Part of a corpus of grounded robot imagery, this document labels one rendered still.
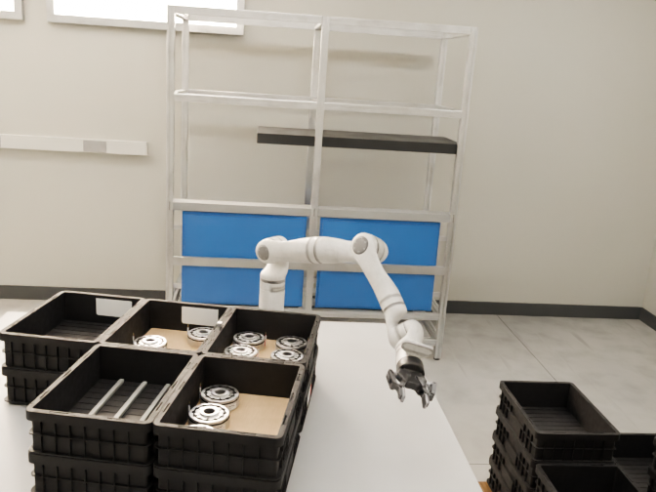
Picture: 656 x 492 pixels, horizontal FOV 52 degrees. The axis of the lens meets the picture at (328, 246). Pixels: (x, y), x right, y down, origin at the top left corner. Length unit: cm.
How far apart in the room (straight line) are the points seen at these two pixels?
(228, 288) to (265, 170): 106
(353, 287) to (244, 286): 66
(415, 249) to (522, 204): 131
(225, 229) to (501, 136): 214
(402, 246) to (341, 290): 45
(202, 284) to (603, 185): 300
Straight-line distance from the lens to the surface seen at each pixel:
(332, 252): 224
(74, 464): 174
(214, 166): 480
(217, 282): 408
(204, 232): 400
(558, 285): 545
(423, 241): 410
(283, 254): 234
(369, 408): 220
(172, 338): 232
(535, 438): 250
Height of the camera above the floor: 173
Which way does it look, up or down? 15 degrees down
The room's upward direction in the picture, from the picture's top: 4 degrees clockwise
